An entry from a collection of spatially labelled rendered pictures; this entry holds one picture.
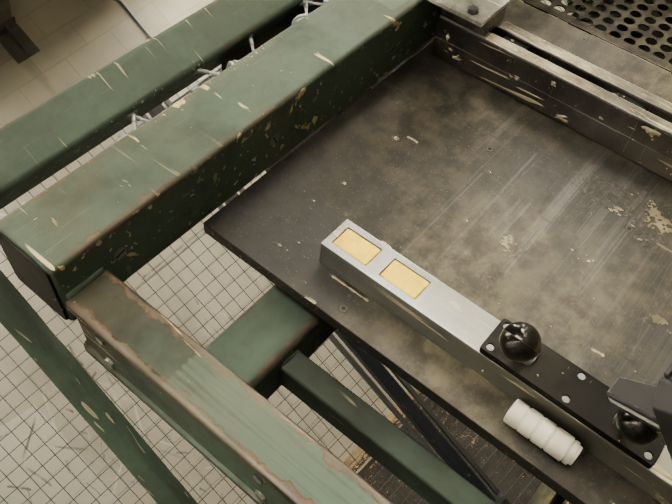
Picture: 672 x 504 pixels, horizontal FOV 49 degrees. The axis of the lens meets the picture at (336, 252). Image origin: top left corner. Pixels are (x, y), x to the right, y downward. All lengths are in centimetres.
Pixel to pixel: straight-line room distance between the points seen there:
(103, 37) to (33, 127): 452
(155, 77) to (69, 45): 439
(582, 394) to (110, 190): 55
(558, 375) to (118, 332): 46
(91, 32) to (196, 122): 502
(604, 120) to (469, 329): 41
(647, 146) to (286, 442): 64
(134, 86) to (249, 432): 89
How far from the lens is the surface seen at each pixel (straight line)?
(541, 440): 80
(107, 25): 595
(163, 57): 152
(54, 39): 589
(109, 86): 147
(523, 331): 69
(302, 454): 72
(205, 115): 92
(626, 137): 109
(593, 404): 80
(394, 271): 85
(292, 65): 99
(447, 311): 83
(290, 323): 89
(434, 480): 84
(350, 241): 87
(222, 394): 75
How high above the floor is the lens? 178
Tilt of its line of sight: 5 degrees down
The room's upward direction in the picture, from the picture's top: 40 degrees counter-clockwise
